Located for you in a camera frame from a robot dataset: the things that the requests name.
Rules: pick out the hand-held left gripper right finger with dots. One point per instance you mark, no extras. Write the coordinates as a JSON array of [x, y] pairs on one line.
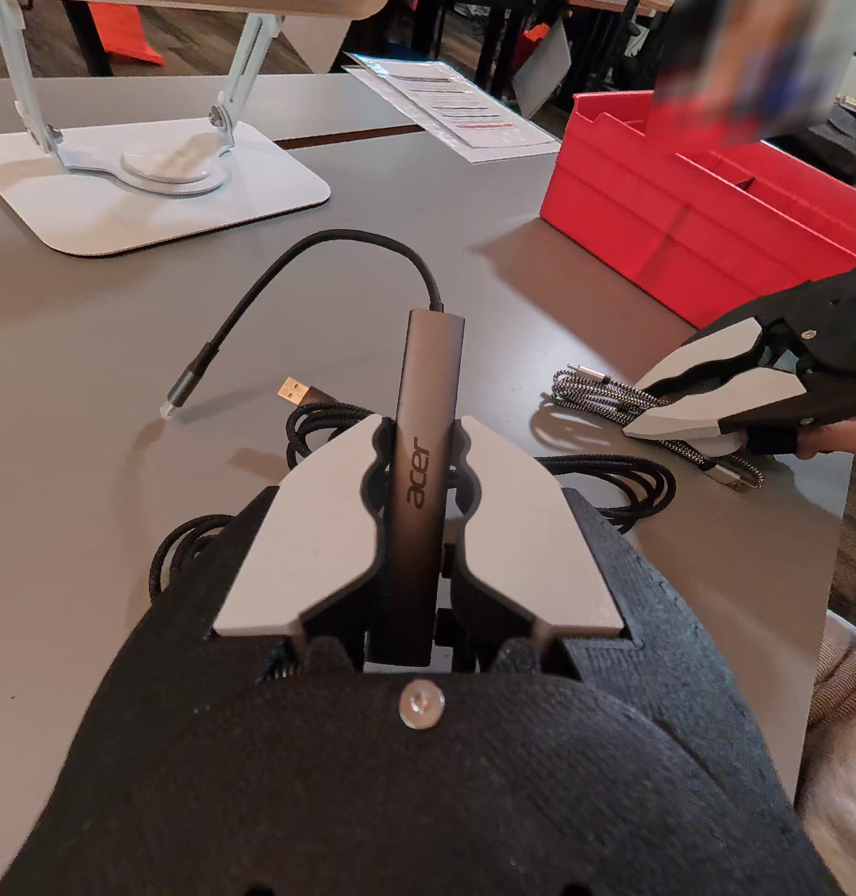
[[540, 546]]

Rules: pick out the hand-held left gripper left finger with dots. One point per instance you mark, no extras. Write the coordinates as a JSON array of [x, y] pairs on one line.
[[302, 546]]

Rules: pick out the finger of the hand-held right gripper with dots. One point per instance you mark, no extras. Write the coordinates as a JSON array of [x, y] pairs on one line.
[[708, 409], [715, 350]]

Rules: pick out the red divided plastic bin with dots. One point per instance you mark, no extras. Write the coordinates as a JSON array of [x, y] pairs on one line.
[[645, 231]]

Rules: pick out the grey USB hub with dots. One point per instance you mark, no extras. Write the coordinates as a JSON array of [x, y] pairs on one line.
[[428, 392]]

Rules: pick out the grey desk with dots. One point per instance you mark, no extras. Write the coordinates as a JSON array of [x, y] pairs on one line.
[[120, 350]]

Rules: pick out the person's right hand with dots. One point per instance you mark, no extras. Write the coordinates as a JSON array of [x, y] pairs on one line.
[[841, 437]]

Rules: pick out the paper sheet in plastic sleeve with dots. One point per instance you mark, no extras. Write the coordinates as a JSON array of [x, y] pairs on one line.
[[456, 105], [494, 155]]

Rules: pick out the white laptop stand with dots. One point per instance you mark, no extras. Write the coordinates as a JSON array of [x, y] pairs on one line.
[[155, 203]]

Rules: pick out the person's beige trousers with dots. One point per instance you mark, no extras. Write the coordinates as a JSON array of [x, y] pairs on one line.
[[841, 805]]

